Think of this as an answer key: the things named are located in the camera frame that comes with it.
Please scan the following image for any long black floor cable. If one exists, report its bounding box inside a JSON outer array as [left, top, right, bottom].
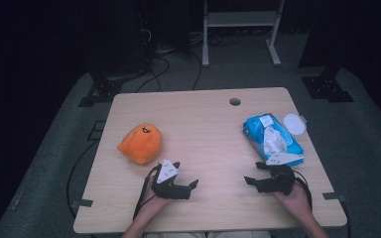
[[65, 140, 99, 219]]

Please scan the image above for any right hand-held gripper cable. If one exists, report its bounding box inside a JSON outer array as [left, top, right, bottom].
[[292, 170, 314, 212]]

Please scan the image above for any grey table edge bracket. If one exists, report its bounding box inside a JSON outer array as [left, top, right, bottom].
[[321, 191, 347, 203], [70, 198, 94, 209]]

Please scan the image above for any blue wet wipe pack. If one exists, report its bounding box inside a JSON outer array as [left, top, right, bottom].
[[242, 113, 305, 168]]

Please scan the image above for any hand-held gripper cable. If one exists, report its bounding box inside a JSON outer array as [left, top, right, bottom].
[[132, 164, 163, 221], [292, 170, 314, 212]]

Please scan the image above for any black stand base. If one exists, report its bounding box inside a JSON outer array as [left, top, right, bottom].
[[301, 65, 355, 103], [77, 70, 124, 108]]

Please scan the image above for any white wet wipe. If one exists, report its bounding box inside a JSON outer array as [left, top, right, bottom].
[[263, 127, 288, 156]]

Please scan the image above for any white metal stand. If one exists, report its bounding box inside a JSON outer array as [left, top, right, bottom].
[[201, 0, 286, 68]]

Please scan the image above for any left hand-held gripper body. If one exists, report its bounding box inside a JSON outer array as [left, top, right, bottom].
[[150, 159, 192, 200]]

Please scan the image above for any bundle of dark cables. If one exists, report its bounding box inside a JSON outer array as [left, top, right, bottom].
[[207, 32, 243, 47]]

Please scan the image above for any round white plastic lid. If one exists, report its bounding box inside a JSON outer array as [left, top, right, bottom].
[[283, 113, 308, 136]]

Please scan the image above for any left hand-held gripper cable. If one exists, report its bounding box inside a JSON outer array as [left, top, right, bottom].
[[132, 164, 163, 221]]

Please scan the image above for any person's right hand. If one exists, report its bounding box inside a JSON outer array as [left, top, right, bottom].
[[272, 182, 313, 216]]

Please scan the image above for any orange plush toy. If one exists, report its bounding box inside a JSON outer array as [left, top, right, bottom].
[[117, 123, 164, 166]]

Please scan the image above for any person's left hand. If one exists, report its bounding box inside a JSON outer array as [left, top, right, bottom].
[[138, 177, 175, 217]]

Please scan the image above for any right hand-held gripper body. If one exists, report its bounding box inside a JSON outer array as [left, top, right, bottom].
[[255, 152, 305, 196]]

